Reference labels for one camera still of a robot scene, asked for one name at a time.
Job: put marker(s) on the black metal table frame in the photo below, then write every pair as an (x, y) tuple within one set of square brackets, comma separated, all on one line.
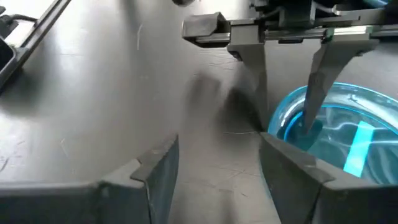
[(34, 34)]

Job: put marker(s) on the black table mat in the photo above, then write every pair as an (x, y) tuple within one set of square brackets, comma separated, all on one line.
[(109, 93)]

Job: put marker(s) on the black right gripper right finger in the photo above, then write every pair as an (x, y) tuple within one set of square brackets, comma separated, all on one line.
[(326, 202)]

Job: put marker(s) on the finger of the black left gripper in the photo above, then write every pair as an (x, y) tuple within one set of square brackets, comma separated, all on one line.
[(253, 62), (326, 68)]

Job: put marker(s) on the clear blue small plate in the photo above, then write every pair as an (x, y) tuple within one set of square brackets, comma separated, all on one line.
[(339, 140)]

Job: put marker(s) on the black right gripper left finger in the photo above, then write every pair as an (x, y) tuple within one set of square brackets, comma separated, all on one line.
[(93, 202)]

